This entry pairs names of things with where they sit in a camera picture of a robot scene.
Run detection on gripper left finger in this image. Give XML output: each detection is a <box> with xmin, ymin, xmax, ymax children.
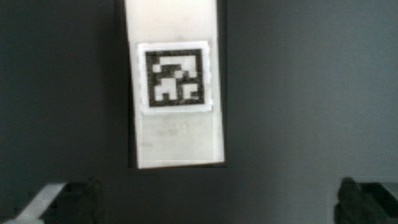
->
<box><xmin>5</xmin><ymin>179</ymin><xmax>101</xmax><ymax>224</ymax></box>

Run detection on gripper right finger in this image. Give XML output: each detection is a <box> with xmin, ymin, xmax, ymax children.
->
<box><xmin>334</xmin><ymin>177</ymin><xmax>398</xmax><ymax>224</ymax></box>

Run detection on white table leg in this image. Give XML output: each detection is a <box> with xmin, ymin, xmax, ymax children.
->
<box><xmin>124</xmin><ymin>0</ymin><xmax>226</xmax><ymax>169</ymax></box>

